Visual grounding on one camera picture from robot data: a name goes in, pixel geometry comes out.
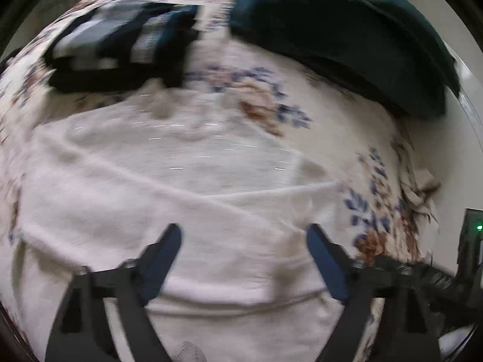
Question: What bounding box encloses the white knit sweater with sequins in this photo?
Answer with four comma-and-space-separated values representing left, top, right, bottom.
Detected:
15, 90, 346, 361

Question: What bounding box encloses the floral cream bed blanket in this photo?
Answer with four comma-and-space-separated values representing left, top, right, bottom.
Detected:
0, 0, 442, 362

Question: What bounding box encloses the dark striped folded garment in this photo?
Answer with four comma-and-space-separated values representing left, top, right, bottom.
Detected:
43, 0, 199, 93

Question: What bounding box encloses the white gloved hand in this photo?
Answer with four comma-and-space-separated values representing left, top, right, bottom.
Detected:
171, 341, 207, 362

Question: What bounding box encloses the dark teal fuzzy blanket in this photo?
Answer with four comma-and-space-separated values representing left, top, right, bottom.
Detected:
229, 0, 460, 120

